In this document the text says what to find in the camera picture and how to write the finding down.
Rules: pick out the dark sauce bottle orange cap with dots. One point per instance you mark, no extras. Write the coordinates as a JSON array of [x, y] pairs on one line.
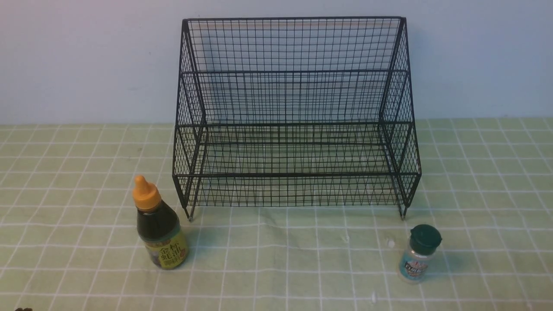
[[158, 226]]

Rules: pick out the small green-capped seasoning jar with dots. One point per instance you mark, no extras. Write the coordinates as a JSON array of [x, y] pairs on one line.
[[424, 239]]

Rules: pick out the green checkered tablecloth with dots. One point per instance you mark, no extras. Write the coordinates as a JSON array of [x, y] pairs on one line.
[[69, 239]]

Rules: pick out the black wire mesh rack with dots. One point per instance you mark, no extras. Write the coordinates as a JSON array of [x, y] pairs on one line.
[[295, 111]]

